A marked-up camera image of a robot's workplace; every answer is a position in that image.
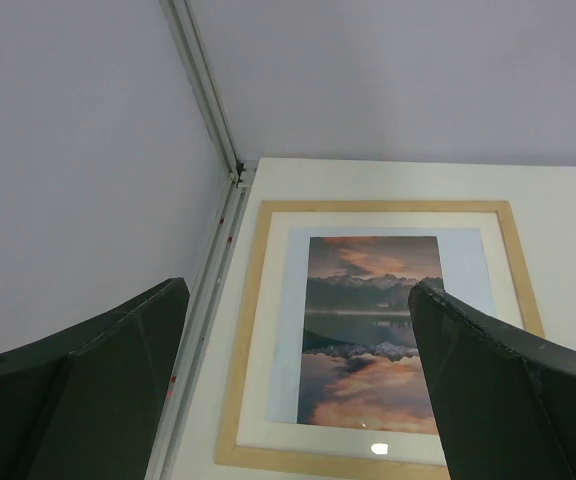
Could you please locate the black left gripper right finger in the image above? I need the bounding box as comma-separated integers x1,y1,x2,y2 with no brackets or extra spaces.
408,282,576,479

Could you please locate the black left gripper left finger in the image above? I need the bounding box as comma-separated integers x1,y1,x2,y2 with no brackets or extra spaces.
0,278,190,479

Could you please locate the wooden picture frame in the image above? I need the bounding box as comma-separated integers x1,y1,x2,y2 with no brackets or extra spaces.
216,200,543,479

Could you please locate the sunset landscape photo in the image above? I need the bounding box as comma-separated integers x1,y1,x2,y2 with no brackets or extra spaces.
296,236,443,435

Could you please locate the aluminium left table rail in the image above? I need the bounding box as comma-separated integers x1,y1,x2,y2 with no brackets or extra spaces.
145,184,252,480

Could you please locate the aluminium left corner post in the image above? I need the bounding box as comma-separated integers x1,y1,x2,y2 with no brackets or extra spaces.
159,0,244,184

